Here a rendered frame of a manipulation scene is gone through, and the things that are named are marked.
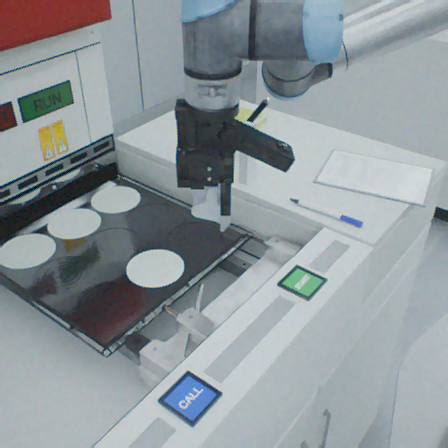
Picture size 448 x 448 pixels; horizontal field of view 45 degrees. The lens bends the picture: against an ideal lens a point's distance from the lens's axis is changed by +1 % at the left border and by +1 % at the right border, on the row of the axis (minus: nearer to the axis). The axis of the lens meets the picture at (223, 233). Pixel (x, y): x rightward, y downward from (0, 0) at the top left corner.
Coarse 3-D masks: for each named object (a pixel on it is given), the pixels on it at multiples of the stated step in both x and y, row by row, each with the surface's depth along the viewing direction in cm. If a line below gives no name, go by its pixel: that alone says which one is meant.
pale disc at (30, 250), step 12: (12, 240) 99; (24, 240) 99; (36, 240) 99; (48, 240) 99; (0, 252) 97; (12, 252) 97; (24, 252) 97; (36, 252) 97; (48, 252) 97; (12, 264) 94; (24, 264) 94; (36, 264) 94
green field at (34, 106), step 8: (56, 88) 101; (64, 88) 103; (32, 96) 98; (40, 96) 99; (48, 96) 101; (56, 96) 102; (64, 96) 104; (24, 104) 97; (32, 104) 99; (40, 104) 100; (48, 104) 101; (56, 104) 103; (64, 104) 104; (24, 112) 98; (32, 112) 99; (40, 112) 101
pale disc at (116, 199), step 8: (104, 192) 113; (112, 192) 113; (120, 192) 113; (128, 192) 113; (136, 192) 113; (96, 200) 110; (104, 200) 110; (112, 200) 110; (120, 200) 110; (128, 200) 110; (136, 200) 110; (96, 208) 108; (104, 208) 108; (112, 208) 108; (120, 208) 108; (128, 208) 108
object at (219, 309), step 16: (256, 272) 95; (272, 272) 95; (240, 288) 92; (256, 288) 92; (208, 304) 89; (224, 304) 89; (240, 304) 89; (224, 320) 86; (176, 336) 83; (144, 368) 78
